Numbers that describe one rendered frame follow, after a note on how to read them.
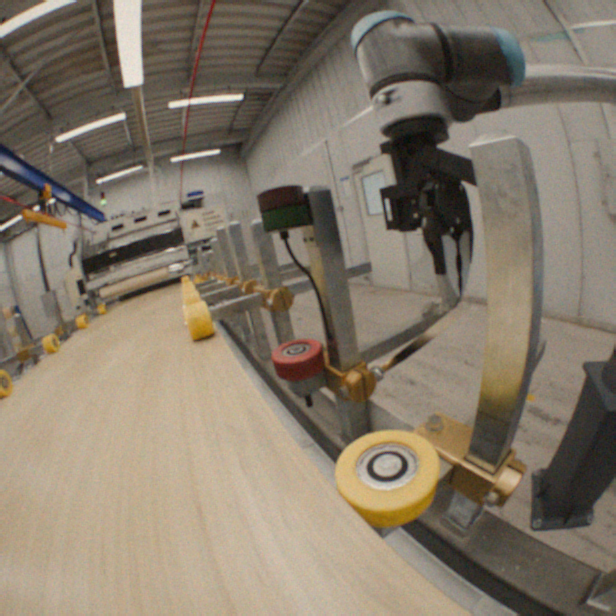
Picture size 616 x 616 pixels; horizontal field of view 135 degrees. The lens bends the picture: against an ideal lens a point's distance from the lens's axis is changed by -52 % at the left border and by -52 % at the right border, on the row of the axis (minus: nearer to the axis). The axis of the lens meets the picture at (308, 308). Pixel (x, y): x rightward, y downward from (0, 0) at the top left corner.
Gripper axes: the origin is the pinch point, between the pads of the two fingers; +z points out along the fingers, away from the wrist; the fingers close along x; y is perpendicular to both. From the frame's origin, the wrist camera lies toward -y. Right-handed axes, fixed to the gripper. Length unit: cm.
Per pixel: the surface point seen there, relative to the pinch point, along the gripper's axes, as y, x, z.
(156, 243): 270, 47, -37
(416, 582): -14.4, 22.6, 7.2
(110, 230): 297, 101, -71
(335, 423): 21.5, 8.1, 27.4
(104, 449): 11.5, 43.9, 7.4
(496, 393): -9.9, 9.6, 3.2
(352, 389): 10.4, 9.9, 11.9
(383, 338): 18.2, -3.5, 11.4
